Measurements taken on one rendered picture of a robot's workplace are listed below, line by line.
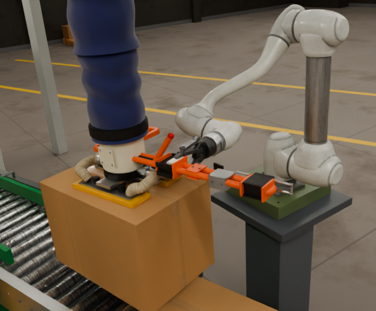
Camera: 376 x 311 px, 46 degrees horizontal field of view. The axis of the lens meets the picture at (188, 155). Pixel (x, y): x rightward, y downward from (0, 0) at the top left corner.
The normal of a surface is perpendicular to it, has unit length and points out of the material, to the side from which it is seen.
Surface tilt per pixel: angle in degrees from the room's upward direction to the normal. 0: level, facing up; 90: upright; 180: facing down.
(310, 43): 95
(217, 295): 0
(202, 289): 0
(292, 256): 90
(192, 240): 89
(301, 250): 90
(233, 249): 0
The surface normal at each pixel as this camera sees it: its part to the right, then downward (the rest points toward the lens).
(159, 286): 0.76, 0.21
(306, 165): -0.73, 0.25
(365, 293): -0.07, -0.91
